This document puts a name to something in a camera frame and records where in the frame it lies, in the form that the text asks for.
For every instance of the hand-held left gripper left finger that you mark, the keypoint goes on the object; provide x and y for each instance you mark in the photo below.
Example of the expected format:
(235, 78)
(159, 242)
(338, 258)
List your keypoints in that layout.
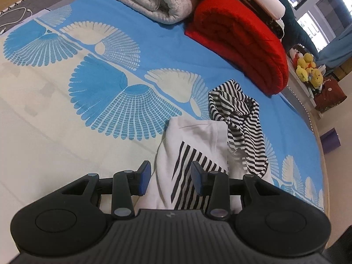
(145, 178)

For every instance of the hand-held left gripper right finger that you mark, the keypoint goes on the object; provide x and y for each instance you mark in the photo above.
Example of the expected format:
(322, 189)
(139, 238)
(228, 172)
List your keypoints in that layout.
(197, 178)

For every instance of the white garment with striped print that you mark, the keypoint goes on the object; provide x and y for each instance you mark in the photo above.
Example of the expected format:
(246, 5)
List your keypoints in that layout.
(192, 136)

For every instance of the blue and cream printed bedsheet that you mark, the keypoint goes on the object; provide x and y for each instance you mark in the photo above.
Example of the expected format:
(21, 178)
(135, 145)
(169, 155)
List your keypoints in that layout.
(165, 46)

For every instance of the white bench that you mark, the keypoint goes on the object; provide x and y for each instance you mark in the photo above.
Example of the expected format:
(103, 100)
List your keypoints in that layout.
(299, 88)

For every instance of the purple box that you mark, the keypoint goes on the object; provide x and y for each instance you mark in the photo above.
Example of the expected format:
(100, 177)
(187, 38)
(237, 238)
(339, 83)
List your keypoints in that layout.
(331, 141)

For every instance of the red folded blanket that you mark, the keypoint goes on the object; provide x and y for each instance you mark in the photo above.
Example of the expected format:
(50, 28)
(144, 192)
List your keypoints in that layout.
(242, 41)

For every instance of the yellow plush toy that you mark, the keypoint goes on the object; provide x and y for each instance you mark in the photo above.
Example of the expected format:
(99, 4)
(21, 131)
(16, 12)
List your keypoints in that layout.
(305, 63)
(316, 78)

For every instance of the dark red bag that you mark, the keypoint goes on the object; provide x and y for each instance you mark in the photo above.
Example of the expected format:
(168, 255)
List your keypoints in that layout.
(330, 95)

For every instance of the grey folded quilt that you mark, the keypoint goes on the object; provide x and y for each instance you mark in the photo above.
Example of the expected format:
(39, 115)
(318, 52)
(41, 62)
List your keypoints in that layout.
(154, 0)

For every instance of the dark teal plush toy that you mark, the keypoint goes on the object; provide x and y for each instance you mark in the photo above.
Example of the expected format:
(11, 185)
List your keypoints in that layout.
(297, 19)

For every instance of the blue curtain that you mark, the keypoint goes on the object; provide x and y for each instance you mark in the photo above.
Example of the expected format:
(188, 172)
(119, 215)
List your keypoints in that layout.
(338, 49)

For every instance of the window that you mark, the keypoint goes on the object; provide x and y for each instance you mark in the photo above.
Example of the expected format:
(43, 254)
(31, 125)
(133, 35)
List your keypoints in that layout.
(319, 2)

